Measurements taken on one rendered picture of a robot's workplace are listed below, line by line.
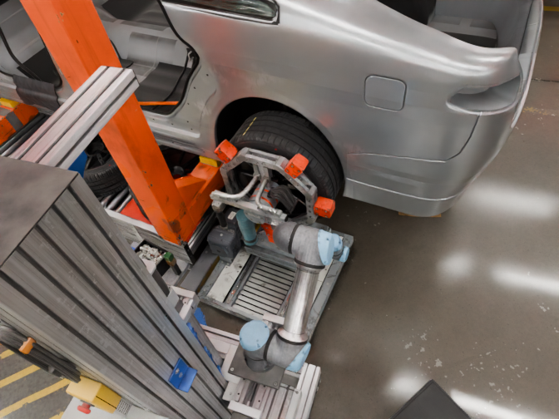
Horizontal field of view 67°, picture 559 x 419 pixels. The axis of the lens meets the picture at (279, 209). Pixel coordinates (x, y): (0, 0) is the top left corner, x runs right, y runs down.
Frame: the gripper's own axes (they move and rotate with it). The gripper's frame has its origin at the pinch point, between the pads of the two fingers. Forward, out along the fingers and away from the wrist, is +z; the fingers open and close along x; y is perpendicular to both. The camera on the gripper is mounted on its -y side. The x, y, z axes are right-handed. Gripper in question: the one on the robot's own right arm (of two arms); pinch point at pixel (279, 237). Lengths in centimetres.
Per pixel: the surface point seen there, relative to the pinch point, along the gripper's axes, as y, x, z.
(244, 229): -17.2, -8.9, 27.1
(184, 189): -3, -14, 66
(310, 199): 10.1, -19.8, -9.8
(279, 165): 29.0, -21.1, 5.6
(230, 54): 69, -44, 34
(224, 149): 28, -24, 37
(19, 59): 14, -78, 252
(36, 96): 7, -50, 212
